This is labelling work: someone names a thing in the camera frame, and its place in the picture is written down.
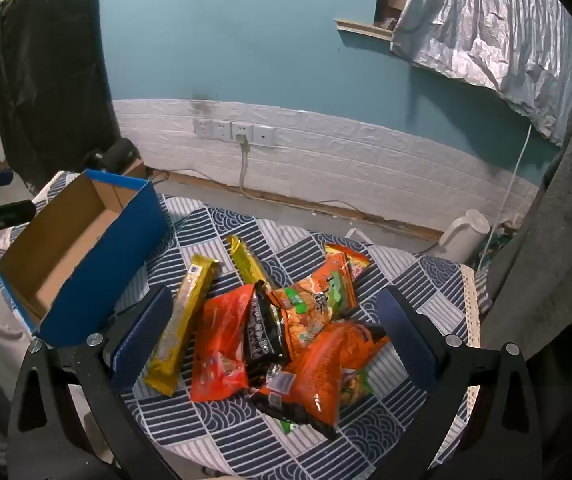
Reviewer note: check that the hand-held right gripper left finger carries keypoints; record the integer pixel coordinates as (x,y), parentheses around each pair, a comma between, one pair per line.
(141,335)

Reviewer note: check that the black plastic sheet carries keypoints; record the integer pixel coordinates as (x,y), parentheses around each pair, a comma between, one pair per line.
(41,85)

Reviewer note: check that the orange packet with green label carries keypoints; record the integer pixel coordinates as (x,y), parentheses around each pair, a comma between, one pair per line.
(308,312)

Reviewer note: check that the blue white patterned tablecloth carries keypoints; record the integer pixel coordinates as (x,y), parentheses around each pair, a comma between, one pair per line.
(246,440)

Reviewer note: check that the white electric kettle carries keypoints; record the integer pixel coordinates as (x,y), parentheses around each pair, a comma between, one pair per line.
(463,237)

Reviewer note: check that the small orange snack packet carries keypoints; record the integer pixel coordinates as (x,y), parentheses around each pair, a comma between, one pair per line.
(353,260)

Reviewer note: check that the grey fleece cloth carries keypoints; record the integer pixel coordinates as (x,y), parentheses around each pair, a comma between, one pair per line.
(556,235)

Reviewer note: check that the black round device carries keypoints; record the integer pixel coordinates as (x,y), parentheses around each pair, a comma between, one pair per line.
(116,155)

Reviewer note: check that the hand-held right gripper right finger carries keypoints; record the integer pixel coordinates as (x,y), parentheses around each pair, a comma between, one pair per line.
(406,340)

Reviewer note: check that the wooden window sill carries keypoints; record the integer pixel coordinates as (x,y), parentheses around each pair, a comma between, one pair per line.
(361,29)

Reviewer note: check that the large orange snack packet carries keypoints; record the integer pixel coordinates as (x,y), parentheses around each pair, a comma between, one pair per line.
(321,380)

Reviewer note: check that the black snack packet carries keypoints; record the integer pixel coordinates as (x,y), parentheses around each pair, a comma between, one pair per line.
(263,335)

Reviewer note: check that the green plastic basket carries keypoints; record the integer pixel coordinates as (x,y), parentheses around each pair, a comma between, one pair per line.
(506,232)

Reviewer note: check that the silver foil curtain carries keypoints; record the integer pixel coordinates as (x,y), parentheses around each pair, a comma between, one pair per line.
(491,25)

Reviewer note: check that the yellow snack bar packet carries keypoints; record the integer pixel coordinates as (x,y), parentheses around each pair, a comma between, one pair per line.
(247,262)
(181,325)

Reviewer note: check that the blue cardboard box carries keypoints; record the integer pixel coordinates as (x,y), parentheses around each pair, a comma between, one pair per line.
(116,270)

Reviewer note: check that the small brown cardboard box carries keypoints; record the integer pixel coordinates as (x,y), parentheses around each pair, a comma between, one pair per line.
(137,168)

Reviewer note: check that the red-orange snack packet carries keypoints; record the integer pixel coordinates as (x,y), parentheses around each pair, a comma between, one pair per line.
(221,345)

